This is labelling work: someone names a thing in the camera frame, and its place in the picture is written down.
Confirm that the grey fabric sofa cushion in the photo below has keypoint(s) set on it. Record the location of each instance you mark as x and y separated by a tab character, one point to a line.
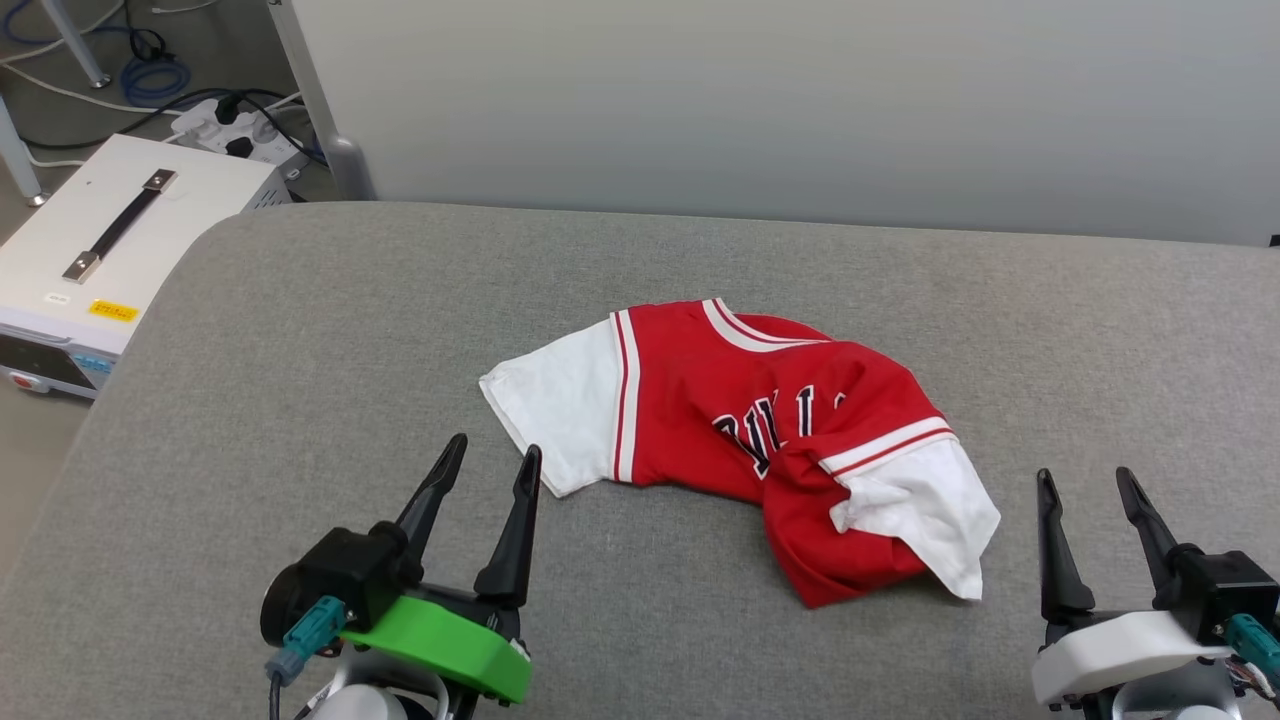
350	330

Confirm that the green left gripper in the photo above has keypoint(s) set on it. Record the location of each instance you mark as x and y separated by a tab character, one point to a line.
450	640

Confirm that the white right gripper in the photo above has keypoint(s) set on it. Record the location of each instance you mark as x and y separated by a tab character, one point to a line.
1120	650

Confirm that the grey metal table leg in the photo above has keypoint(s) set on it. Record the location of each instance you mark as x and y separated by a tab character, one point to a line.
80	45
20	160

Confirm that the yellow warning sticker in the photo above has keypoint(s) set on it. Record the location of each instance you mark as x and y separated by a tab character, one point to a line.
113	310

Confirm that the white partition panel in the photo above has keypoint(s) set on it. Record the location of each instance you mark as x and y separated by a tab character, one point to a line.
800	110

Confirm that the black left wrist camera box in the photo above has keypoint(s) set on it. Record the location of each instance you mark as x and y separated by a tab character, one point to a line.
340	575

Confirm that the white power strip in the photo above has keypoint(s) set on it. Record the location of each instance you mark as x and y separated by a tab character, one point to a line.
255	135

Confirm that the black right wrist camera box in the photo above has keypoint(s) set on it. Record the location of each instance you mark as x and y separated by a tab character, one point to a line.
1225	590

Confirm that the teal camera connector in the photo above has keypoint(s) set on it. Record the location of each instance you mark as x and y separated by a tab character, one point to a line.
1258	645
305	635

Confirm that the teal left camera connector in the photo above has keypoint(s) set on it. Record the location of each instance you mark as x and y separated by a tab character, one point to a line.
305	635

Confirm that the white equipment box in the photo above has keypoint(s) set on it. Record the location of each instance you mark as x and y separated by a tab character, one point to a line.
170	250

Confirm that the teal right camera connector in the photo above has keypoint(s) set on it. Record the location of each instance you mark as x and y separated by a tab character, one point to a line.
1258	645

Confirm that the red white basketball jersey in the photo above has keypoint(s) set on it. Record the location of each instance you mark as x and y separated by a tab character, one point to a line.
720	400

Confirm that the grey metal partition post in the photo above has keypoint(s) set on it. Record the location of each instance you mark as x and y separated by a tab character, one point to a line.
320	110

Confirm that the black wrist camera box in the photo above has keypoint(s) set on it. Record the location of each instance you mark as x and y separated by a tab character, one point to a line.
1225	590
340	575

